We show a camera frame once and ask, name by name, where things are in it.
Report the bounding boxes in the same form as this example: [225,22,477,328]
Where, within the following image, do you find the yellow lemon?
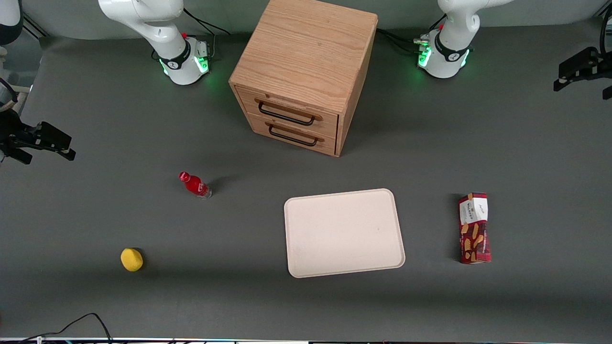
[120,247,144,272]

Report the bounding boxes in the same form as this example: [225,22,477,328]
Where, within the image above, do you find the red cookie box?
[458,192,492,265]

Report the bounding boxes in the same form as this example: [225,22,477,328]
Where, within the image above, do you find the short black drawer handle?
[268,123,319,147]

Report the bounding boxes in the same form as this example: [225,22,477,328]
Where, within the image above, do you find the long black drawer handle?
[258,99,317,127]

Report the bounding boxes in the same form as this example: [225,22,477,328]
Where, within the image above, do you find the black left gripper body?
[591,46,612,89]

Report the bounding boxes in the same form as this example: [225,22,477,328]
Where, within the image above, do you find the black cables at left arm base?
[376,13,448,54]

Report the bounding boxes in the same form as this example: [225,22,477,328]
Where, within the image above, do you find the red plastic bottle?
[178,171,212,200]

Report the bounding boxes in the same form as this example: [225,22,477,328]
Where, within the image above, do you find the black cable at table edge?
[18,312,113,344]

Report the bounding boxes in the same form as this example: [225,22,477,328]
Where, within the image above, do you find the wooden drawer with long handle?
[236,87,339,140]

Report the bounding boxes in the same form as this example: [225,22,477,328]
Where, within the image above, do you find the wooden drawer cabinet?
[229,0,379,158]

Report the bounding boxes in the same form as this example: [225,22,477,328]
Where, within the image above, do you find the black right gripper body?
[0,109,38,154]

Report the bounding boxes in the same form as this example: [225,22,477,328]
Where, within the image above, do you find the black cables at right arm base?
[151,7,231,62]

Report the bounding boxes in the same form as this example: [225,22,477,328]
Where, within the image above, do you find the black cables at arm base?
[151,7,231,62]
[376,13,448,54]

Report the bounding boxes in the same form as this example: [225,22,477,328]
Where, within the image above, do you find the wooden drawer with short handle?
[248,114,337,156]

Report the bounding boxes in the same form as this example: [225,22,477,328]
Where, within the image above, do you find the beige rectangular tray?
[284,188,406,279]

